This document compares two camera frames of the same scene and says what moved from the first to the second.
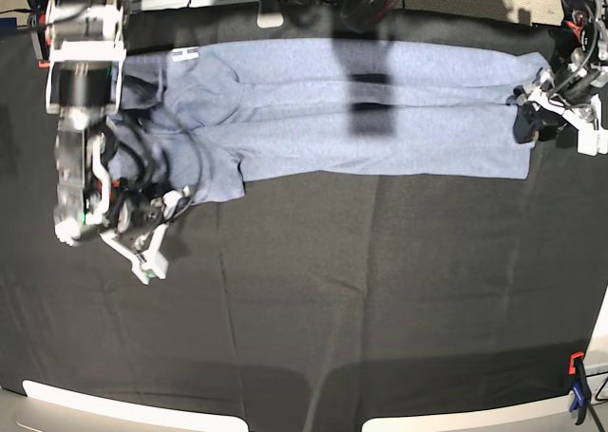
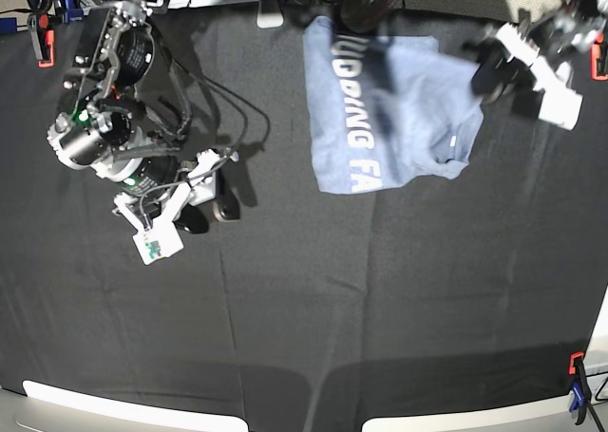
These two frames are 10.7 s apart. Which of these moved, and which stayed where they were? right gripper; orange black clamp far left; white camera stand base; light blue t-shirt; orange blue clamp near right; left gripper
Moved: left gripper; right gripper; light blue t-shirt
Stayed: white camera stand base; orange blue clamp near right; orange black clamp far left
